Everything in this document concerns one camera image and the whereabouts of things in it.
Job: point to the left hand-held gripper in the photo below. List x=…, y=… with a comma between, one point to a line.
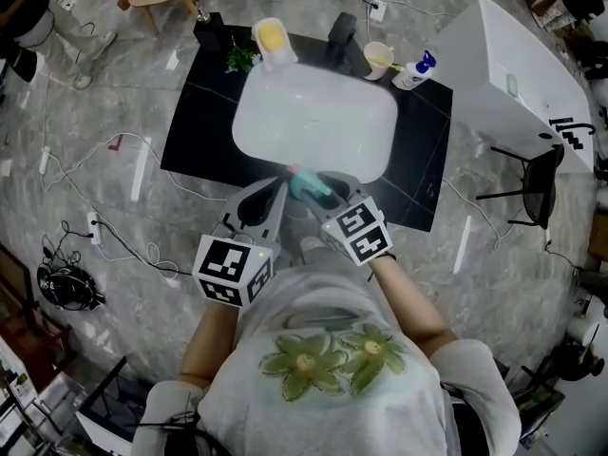
x=223, y=266

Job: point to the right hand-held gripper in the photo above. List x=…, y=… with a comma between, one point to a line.
x=363, y=231

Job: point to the teal spray bottle pink nozzle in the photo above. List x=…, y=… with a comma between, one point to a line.
x=304, y=185

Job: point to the person's left forearm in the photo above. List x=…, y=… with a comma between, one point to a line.
x=209, y=345

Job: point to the person's right forearm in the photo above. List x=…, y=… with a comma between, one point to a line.
x=408, y=302

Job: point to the white bottle with blue pump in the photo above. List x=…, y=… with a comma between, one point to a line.
x=411, y=76

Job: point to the person's white shoe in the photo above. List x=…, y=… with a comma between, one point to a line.
x=313, y=245

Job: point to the white sink basin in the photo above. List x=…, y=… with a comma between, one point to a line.
x=313, y=121

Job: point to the black sink cabinet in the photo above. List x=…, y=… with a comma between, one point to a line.
x=418, y=159

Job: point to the white floor tape strip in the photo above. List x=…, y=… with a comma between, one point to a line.
x=140, y=169
x=462, y=245

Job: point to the yellow toothbrush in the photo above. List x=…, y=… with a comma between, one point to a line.
x=396, y=67

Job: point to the white cup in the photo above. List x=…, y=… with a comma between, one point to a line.
x=377, y=60

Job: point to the small green plant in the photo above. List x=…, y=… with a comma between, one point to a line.
x=241, y=60

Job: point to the black faucet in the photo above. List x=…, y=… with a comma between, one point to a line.
x=344, y=41

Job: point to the white power strip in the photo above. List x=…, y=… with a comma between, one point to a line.
x=94, y=228
x=377, y=11
x=44, y=158

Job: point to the white holder with yellow sponge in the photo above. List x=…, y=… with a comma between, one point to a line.
x=273, y=41

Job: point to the black soap dispenser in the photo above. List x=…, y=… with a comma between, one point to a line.
x=209, y=29

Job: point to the black mesh chair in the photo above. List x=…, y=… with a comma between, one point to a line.
x=541, y=193

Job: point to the white bathtub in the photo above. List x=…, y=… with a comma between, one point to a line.
x=518, y=88

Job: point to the person's white flower-print shirt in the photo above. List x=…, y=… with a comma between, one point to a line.
x=332, y=421

